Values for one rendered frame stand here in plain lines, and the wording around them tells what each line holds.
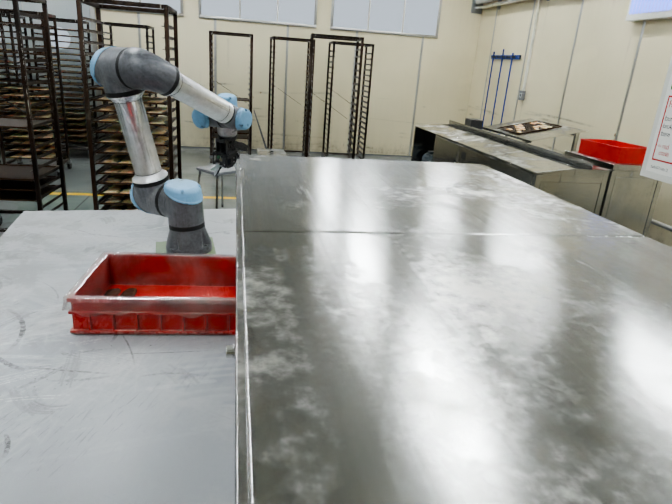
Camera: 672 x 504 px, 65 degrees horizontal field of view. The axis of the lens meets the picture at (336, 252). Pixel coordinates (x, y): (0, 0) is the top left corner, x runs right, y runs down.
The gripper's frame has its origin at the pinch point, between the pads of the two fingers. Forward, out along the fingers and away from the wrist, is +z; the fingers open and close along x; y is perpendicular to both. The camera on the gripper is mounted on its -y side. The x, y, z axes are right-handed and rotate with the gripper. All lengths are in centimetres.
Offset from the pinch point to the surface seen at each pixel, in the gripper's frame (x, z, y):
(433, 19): -127, 17, -738
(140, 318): 37, -6, 91
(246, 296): 98, -65, 136
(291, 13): -315, 25, -607
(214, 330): 53, -3, 82
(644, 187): 191, 68, -320
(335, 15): -259, 23, -646
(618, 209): 177, 87, -305
